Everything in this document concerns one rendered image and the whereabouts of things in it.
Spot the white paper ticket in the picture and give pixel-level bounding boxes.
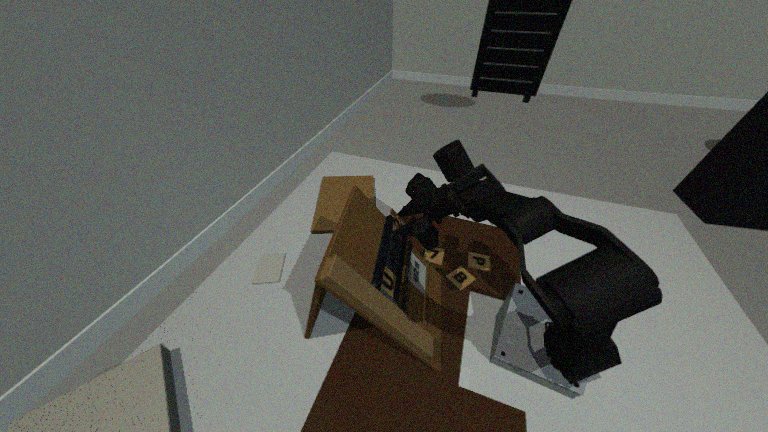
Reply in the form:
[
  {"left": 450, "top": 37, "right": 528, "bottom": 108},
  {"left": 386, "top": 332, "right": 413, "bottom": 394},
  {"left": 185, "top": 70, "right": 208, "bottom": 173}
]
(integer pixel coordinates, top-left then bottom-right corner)
[{"left": 408, "top": 252, "right": 426, "bottom": 295}]

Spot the tan letter tile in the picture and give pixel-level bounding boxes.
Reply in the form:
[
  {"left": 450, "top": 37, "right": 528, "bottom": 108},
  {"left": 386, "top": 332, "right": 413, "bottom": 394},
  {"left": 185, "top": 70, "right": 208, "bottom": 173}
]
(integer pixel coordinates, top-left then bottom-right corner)
[
  {"left": 423, "top": 248, "right": 445, "bottom": 265},
  {"left": 445, "top": 265, "right": 476, "bottom": 291},
  {"left": 467, "top": 252, "right": 490, "bottom": 272},
  {"left": 381, "top": 266, "right": 396, "bottom": 297},
  {"left": 389, "top": 208, "right": 406, "bottom": 239}
]

